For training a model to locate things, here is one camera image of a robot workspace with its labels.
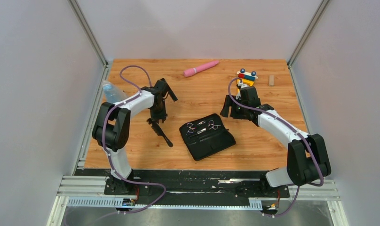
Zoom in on black barber comb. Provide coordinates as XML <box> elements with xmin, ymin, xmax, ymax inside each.
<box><xmin>166</xmin><ymin>83</ymin><xmax>178</xmax><ymax>102</ymax></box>

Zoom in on silver thinning scissors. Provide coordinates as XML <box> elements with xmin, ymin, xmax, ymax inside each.
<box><xmin>197</xmin><ymin>120</ymin><xmax>221</xmax><ymax>134</ymax></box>

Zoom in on black zip tool case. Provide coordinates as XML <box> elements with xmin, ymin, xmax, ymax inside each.
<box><xmin>179</xmin><ymin>113</ymin><xmax>236</xmax><ymax>161</ymax></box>

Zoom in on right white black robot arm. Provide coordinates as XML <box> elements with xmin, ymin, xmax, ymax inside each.
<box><xmin>220</xmin><ymin>87</ymin><xmax>331</xmax><ymax>197</ymax></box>

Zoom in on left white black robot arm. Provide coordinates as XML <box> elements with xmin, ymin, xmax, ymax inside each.
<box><xmin>92</xmin><ymin>78</ymin><xmax>177</xmax><ymax>194</ymax></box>

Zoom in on colourful toy block bar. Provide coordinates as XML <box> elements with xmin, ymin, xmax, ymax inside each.
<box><xmin>237</xmin><ymin>68</ymin><xmax>258</xmax><ymax>81</ymax></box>

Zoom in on small wooden block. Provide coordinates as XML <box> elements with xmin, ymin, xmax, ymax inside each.
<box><xmin>269</xmin><ymin>75</ymin><xmax>275</xmax><ymax>86</ymax></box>

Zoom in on pink cylindrical wand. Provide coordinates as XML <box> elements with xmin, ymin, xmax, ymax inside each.
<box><xmin>183</xmin><ymin>60</ymin><xmax>219</xmax><ymax>77</ymax></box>

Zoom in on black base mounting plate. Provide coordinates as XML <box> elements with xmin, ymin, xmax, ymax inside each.
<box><xmin>103</xmin><ymin>169</ymin><xmax>291</xmax><ymax>207</ymax></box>

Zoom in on yellow triangular toy frame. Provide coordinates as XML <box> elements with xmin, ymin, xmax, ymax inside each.
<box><xmin>236</xmin><ymin>78</ymin><xmax>255</xmax><ymax>95</ymax></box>

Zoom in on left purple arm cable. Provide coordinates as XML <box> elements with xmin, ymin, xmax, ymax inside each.
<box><xmin>101</xmin><ymin>65</ymin><xmax>167</xmax><ymax>226</ymax></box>

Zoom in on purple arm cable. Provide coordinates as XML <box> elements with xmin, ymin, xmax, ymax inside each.
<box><xmin>101</xmin><ymin>65</ymin><xmax>167</xmax><ymax>226</ymax></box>
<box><xmin>228</xmin><ymin>78</ymin><xmax>325</xmax><ymax>218</ymax></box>

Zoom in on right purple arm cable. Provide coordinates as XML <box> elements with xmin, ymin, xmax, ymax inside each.
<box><xmin>228</xmin><ymin>78</ymin><xmax>325</xmax><ymax>218</ymax></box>

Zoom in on aluminium front rail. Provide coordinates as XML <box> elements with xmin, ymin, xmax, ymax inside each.
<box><xmin>47</xmin><ymin>176</ymin><xmax>349</xmax><ymax>226</ymax></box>

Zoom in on right aluminium corner post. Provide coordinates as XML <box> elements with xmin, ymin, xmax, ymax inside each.
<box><xmin>287</xmin><ymin>0</ymin><xmax>331</xmax><ymax>69</ymax></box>

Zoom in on aluminium corner post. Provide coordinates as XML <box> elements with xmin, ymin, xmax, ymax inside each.
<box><xmin>287</xmin><ymin>0</ymin><xmax>331</xmax><ymax>69</ymax></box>
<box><xmin>68</xmin><ymin>0</ymin><xmax>110</xmax><ymax>68</ymax></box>

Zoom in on left aluminium corner post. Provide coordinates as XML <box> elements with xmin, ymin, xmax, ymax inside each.
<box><xmin>68</xmin><ymin>0</ymin><xmax>110</xmax><ymax>68</ymax></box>

